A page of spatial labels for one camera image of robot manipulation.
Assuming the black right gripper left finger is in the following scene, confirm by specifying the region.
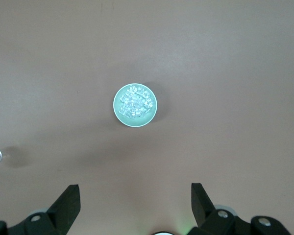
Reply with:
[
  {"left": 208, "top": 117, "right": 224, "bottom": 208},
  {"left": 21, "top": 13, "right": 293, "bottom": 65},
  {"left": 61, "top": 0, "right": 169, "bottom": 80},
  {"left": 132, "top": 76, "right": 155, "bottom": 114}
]
[{"left": 0, "top": 185, "right": 81, "bottom": 235}]

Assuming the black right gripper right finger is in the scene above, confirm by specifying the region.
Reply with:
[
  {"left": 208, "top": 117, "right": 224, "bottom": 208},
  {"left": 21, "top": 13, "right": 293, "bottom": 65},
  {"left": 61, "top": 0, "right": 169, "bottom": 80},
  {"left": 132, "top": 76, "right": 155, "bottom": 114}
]
[{"left": 186, "top": 182, "right": 294, "bottom": 235}]

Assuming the clear ice cube pile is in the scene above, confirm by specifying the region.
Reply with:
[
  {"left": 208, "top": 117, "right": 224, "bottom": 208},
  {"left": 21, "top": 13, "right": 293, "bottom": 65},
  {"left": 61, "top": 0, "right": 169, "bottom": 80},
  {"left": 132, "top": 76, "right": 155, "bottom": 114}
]
[{"left": 119, "top": 84, "right": 154, "bottom": 120}]

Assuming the pale green ceramic bowl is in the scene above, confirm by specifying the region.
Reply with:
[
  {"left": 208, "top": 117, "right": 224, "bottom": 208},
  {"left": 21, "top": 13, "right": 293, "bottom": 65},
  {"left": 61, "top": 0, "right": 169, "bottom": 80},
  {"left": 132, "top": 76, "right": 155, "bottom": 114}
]
[{"left": 112, "top": 83, "right": 159, "bottom": 128}]

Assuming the brown table cover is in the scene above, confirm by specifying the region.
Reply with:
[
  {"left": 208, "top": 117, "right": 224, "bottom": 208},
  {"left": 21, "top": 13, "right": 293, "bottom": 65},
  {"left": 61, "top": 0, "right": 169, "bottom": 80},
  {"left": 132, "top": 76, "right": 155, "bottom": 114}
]
[{"left": 0, "top": 0, "right": 294, "bottom": 235}]

